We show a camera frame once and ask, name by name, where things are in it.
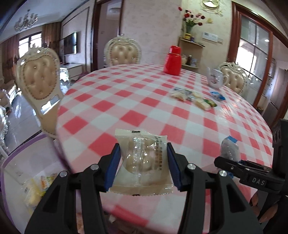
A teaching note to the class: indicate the small blue clear snack packet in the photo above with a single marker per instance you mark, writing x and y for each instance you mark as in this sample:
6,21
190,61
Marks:
217,95

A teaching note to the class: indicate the dark bottle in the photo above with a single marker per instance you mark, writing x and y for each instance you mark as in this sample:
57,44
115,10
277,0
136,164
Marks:
190,60

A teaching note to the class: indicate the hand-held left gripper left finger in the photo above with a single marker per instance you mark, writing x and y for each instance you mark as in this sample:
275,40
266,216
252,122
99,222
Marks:
112,166

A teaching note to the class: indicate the white blue box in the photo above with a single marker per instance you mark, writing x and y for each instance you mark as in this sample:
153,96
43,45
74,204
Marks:
194,62

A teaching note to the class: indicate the balcony window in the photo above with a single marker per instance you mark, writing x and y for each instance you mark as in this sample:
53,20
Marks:
29,45

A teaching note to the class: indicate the white television stand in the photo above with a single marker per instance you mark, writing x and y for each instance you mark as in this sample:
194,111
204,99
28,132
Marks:
72,69

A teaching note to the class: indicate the clear packet of cream snacks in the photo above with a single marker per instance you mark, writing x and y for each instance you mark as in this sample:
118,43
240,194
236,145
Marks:
180,94

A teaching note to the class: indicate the cream tufted dining chair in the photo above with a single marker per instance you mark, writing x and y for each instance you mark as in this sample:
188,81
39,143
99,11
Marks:
236,78
122,52
38,78

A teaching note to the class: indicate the gold wall clock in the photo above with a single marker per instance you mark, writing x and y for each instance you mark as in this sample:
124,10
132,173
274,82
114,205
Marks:
211,3

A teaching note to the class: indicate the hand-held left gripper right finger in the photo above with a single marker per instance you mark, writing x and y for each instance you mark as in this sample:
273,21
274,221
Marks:
174,168

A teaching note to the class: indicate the yellow jar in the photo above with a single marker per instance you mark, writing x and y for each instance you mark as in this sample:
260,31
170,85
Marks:
187,36

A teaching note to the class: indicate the crystal chandelier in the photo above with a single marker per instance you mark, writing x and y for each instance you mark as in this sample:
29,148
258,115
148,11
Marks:
25,21

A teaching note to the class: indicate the red white checkered tablecloth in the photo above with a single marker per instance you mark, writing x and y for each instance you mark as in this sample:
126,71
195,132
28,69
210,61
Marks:
135,101

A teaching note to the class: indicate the large blue clear snack packet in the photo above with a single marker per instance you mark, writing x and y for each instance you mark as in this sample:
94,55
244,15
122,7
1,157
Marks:
230,149

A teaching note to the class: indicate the person's right hand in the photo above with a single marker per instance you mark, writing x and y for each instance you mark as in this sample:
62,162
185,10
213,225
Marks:
267,211

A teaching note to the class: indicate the wooden corner shelf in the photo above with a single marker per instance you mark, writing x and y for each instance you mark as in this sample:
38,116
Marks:
195,43

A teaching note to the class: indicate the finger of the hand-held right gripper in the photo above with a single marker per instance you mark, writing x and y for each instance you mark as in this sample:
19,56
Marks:
258,167
234,168

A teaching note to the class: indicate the wall television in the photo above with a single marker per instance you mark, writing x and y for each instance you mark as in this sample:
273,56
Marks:
70,43

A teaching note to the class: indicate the beige pastry packet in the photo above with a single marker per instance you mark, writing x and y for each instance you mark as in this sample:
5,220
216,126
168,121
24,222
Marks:
139,157

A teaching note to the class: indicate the white floral teapot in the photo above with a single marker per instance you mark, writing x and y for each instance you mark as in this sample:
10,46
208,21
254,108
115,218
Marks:
216,77

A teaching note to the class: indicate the wood framed glass partition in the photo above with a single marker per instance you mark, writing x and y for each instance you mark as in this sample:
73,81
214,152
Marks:
254,45

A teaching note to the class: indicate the white wall switch panel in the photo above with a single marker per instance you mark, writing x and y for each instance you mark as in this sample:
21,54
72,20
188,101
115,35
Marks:
212,37

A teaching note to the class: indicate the vase of red flowers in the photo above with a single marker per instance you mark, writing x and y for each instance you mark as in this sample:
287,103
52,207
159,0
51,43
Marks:
189,28

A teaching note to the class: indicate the cream bun packet yellow edges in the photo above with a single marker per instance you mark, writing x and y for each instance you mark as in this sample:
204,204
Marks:
38,191

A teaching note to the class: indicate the clear bag on shelf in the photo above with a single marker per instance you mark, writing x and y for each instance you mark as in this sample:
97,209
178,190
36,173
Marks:
184,59

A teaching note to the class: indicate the red thermos jug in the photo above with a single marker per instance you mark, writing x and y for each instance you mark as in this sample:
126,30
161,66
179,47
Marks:
172,63

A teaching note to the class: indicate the small cream snack packet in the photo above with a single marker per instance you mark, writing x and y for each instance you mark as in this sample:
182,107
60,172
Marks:
202,104

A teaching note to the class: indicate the brown curtain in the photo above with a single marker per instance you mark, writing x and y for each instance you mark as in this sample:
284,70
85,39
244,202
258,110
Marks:
51,40
10,58

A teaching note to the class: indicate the green snack packet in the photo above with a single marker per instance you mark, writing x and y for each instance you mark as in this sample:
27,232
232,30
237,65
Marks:
211,103

